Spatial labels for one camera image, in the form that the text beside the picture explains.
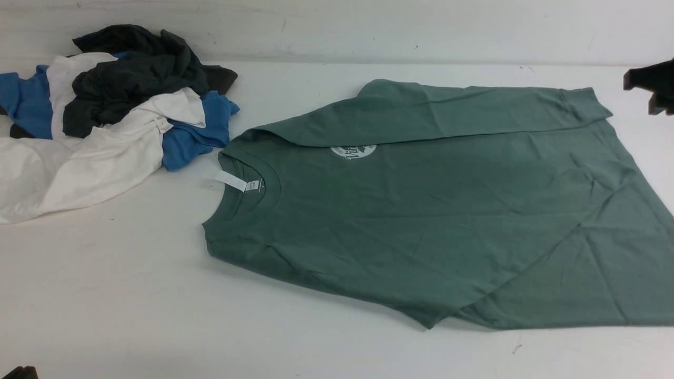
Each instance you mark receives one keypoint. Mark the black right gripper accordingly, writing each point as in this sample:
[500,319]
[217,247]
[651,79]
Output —
[658,80]

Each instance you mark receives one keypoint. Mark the green long-sleeve top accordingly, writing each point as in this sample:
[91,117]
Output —
[511,208]

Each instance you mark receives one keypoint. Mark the dark grey shirt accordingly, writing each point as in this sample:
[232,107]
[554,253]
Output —
[143,65]

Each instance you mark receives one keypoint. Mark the white shirt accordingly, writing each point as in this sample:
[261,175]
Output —
[40,176]

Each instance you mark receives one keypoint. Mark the blue shirt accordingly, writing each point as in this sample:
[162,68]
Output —
[183,143]

